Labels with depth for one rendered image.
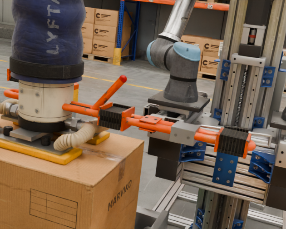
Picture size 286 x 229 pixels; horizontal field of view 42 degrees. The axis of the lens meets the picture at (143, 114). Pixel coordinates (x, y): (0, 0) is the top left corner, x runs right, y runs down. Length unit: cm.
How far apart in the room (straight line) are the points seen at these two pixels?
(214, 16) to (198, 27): 48
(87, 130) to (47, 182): 19
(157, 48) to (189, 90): 24
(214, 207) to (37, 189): 98
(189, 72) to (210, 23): 807
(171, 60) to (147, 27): 841
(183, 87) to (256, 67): 30
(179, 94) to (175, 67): 11
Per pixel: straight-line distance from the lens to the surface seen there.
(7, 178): 114
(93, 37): 928
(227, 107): 164
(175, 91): 156
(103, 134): 129
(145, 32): 1001
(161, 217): 154
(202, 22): 965
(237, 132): 104
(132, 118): 108
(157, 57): 165
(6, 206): 118
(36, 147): 114
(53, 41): 111
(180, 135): 104
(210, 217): 186
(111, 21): 901
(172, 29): 168
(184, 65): 155
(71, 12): 112
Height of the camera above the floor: 141
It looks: 16 degrees down
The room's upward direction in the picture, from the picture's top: 6 degrees clockwise
